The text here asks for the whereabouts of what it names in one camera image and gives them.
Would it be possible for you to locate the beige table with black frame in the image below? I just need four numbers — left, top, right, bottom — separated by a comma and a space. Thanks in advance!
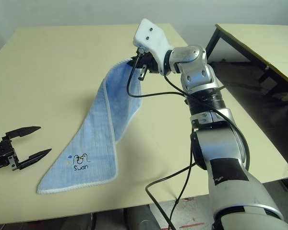
205, 23, 288, 96

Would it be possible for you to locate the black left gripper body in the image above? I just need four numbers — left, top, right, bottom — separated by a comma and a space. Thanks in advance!
0, 135, 21, 171

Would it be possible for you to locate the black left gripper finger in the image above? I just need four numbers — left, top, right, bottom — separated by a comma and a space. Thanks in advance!
16, 148, 52, 171
4, 126, 42, 141

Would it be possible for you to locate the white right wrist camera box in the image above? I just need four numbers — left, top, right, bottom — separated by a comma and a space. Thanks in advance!
133, 18, 173, 74

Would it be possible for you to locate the black right camera cable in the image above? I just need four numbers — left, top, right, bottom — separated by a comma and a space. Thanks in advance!
126, 54, 252, 172

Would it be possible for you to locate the grey robot right foot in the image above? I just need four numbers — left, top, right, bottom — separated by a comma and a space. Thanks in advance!
123, 205, 164, 230

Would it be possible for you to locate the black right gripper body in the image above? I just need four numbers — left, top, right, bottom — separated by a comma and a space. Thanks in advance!
134, 51, 163, 81

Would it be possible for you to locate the black loose cable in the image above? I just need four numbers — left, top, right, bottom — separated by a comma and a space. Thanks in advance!
145, 124, 199, 230

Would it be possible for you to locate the light blue embroidered towel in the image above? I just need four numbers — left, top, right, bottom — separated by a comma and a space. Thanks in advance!
36, 59, 143, 195

